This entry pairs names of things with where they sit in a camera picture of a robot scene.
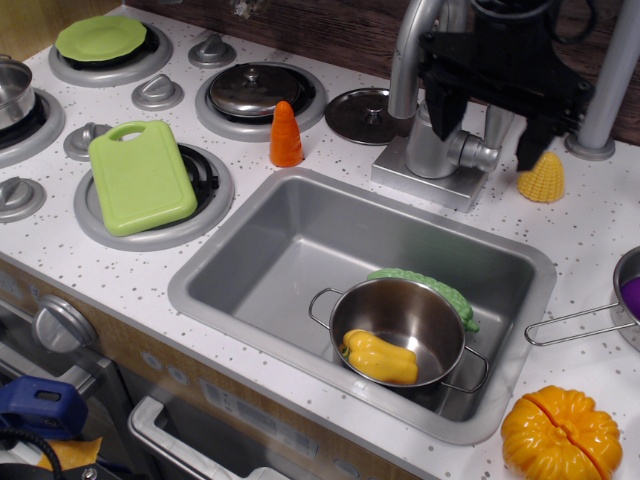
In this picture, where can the yellow cloth piece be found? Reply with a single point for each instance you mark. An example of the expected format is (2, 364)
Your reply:
(75, 453)

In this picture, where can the grey stove knob front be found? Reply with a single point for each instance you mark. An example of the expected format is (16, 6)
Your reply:
(20, 198)

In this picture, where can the green plastic cutting board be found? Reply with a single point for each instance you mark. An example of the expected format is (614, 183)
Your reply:
(140, 177)

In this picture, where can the grey stove knob back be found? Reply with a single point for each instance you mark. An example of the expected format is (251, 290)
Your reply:
(212, 53)

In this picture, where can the orange toy pumpkin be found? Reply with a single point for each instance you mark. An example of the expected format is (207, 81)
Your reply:
(555, 433)

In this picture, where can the grey vertical pole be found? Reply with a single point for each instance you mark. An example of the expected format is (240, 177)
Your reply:
(594, 142)

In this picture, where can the steel pot lid on counter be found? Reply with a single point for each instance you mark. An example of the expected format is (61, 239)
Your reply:
(361, 116)

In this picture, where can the grey stove knob left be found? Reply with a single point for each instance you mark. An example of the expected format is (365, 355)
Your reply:
(76, 144)

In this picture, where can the yellow toy bell pepper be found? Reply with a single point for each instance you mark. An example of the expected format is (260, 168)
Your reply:
(378, 359)

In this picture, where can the silver toy faucet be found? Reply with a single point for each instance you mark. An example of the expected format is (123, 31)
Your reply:
(449, 172)

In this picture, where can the steel pot with handles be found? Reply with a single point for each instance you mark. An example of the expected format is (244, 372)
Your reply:
(404, 313)

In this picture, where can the steel pot at left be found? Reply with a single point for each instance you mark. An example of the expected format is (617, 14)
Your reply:
(17, 95)

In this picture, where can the green plastic plate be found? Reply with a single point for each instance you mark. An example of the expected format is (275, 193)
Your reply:
(101, 38)

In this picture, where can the yellow toy corn piece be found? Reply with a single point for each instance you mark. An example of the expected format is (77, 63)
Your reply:
(545, 183)

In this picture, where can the steel pot lid on burner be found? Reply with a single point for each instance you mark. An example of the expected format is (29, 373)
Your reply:
(253, 91)

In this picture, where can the green toy corn husk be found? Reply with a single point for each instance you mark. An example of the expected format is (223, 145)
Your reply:
(453, 296)

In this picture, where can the steel saucepan with handle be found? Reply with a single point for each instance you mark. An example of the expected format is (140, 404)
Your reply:
(626, 269)

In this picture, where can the grey toy sink basin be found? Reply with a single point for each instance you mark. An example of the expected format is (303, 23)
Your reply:
(307, 258)

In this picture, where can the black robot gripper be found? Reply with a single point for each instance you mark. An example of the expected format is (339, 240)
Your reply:
(507, 60)

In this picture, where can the grey oven dial knob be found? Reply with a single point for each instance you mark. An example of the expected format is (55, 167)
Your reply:
(60, 328)

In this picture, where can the orange toy carrot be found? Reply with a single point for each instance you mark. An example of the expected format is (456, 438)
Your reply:
(285, 143)

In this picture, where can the silver oven door handle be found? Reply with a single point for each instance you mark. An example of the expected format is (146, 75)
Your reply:
(142, 425)

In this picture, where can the grey stove knob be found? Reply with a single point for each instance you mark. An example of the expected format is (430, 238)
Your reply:
(76, 144)
(212, 53)
(157, 94)
(20, 198)

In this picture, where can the blue clamp tool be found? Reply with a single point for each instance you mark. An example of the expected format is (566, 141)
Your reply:
(48, 408)

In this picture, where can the grey stove knob middle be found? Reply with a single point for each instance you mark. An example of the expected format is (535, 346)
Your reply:
(157, 94)

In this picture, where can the purple toy vegetable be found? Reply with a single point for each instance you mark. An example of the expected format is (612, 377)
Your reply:
(630, 297)

